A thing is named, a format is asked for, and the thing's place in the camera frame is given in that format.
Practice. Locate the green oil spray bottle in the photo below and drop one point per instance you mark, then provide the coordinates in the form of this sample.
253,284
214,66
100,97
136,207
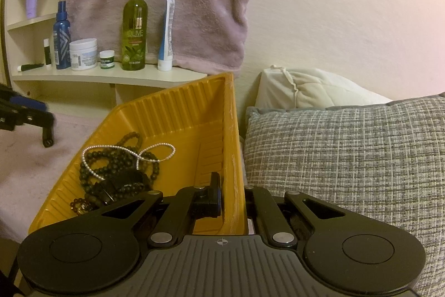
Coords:
134,36

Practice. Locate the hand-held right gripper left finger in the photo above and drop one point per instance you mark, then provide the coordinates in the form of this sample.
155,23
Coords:
219,196

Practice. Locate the black tube with white cap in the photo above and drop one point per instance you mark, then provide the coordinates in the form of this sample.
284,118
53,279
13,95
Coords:
31,67

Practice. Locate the small green-lidded jar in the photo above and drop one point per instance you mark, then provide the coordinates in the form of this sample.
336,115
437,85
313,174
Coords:
107,60

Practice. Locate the pink fleece blanket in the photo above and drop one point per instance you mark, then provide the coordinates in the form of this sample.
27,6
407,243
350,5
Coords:
52,178

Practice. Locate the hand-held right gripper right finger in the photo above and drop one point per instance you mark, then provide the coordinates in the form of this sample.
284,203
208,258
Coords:
255,203

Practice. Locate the blue spray bottle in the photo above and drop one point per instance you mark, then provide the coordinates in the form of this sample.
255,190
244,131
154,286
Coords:
62,43

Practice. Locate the orange plastic tray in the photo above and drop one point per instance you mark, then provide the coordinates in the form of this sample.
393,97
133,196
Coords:
180,116

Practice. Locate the grey woven pillow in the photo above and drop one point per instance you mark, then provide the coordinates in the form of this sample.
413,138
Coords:
347,161

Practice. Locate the blue and white tube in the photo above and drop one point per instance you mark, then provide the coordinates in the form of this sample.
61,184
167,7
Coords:
166,46

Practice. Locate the cream wooden shelf unit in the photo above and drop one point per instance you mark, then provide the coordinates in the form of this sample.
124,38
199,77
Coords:
104,76

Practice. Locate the white pillow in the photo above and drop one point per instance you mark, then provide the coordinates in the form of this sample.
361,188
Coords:
320,88

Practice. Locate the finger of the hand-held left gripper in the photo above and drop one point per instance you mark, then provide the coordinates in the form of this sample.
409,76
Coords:
47,133
33,103

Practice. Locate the white cream jar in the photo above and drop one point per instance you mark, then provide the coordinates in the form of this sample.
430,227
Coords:
82,55

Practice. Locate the black and white lip balm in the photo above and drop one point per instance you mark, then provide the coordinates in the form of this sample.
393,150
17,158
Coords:
47,55

